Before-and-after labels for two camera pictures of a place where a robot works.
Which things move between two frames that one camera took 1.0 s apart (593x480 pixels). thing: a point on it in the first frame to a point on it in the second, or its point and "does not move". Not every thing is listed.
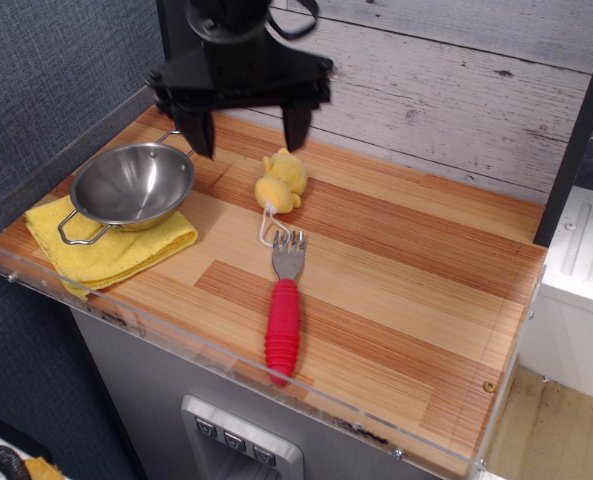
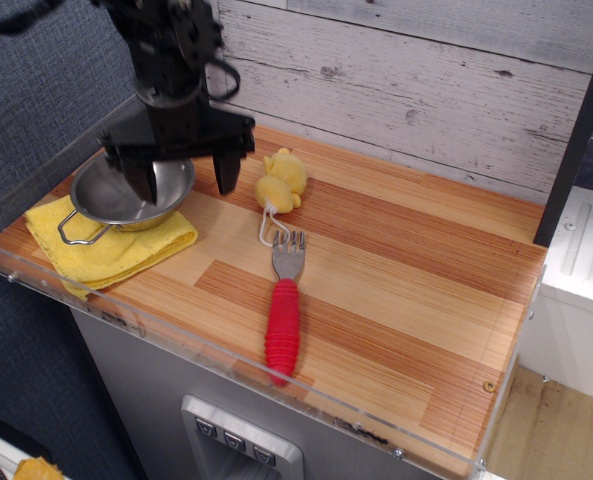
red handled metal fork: (283, 336) does not move
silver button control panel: (225, 445) does not move
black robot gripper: (241, 70) to (178, 122)
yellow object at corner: (42, 469) does not move
